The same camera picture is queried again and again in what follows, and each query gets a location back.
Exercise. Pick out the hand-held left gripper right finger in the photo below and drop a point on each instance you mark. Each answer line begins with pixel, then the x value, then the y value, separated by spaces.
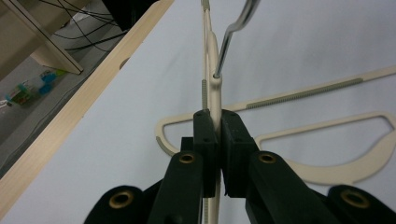
pixel 264 186

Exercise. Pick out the white table mat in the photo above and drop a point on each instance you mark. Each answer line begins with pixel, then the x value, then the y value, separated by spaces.
pixel 124 140

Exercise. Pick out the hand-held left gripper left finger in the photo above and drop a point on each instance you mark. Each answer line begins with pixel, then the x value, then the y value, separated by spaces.
pixel 186 186

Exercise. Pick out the colourful plastic toy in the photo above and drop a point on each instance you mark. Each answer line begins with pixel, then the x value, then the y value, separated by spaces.
pixel 25 93

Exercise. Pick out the cream plastic clothes hanger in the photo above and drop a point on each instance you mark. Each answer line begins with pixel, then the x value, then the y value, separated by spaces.
pixel 358 169
pixel 311 92
pixel 214 93

